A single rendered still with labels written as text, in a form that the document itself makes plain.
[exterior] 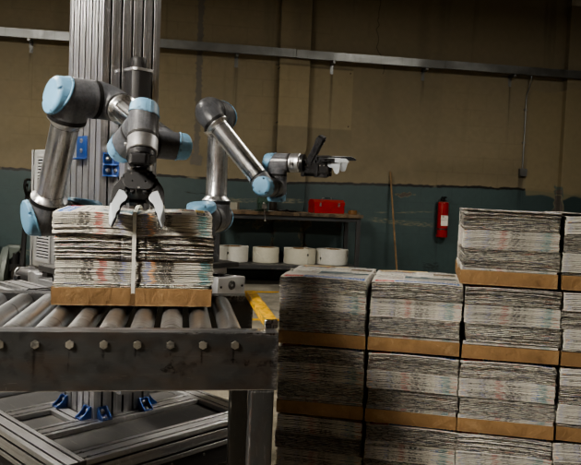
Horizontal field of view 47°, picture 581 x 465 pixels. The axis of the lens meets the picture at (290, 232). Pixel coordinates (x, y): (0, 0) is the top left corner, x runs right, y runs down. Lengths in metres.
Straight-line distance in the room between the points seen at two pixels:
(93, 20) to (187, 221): 1.23
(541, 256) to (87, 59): 1.74
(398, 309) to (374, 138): 7.03
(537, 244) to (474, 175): 7.44
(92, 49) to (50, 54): 6.35
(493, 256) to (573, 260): 0.23
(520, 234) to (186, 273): 1.04
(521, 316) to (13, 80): 7.66
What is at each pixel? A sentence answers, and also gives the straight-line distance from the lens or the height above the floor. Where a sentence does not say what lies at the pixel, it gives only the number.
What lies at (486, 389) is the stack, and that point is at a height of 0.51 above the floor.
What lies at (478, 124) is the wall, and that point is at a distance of 9.64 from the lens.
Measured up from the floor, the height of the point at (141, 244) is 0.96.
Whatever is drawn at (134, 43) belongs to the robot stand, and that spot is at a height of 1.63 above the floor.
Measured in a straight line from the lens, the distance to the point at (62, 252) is 1.67.
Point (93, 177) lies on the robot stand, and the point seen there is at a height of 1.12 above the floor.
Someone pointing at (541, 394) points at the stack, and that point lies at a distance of 2.23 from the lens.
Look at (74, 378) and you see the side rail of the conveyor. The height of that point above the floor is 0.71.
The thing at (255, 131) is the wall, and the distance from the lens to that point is 8.80.
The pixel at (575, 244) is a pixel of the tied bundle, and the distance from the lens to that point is 2.18.
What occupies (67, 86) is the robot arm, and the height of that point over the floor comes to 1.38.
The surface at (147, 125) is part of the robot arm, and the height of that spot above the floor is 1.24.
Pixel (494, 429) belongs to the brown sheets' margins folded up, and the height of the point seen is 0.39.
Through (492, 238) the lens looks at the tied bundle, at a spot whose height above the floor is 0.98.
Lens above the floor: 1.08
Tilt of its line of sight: 3 degrees down
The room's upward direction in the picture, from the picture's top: 2 degrees clockwise
